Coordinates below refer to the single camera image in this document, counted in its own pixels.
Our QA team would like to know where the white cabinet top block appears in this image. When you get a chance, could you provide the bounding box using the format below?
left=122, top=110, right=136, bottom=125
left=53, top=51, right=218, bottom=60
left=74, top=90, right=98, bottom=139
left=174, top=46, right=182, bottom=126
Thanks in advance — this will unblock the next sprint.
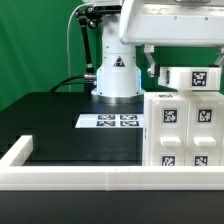
left=158, top=67, right=222, bottom=91

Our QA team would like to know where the black cable bundle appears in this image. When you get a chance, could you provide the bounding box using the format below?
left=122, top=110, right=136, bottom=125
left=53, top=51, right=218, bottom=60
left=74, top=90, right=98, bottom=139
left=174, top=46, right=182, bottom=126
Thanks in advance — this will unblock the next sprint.
left=49, top=74, right=98, bottom=94

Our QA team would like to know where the white cable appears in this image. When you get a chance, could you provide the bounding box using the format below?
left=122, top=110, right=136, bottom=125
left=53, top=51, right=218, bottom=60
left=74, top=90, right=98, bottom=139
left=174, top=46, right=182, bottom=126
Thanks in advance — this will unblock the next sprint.
left=66, top=3, right=88, bottom=93

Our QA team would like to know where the white marker base plate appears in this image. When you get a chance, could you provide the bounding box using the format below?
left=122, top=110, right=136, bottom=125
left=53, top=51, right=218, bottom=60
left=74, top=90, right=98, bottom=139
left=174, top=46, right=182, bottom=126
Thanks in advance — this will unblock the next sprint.
left=75, top=114, right=143, bottom=128

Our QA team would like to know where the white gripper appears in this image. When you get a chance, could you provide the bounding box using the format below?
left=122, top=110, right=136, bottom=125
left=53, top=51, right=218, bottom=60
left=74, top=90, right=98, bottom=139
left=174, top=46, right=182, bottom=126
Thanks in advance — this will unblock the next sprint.
left=119, top=0, right=224, bottom=77

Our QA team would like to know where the white U-shaped fence frame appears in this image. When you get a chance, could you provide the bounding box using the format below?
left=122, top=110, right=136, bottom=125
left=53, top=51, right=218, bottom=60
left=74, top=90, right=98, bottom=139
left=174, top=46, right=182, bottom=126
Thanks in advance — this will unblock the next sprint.
left=0, top=135, right=224, bottom=191

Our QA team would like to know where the white cabinet body box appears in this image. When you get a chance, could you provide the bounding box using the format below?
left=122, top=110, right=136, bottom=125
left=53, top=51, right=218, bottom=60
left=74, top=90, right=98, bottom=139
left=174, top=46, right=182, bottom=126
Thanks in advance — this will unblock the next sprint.
left=142, top=92, right=224, bottom=166

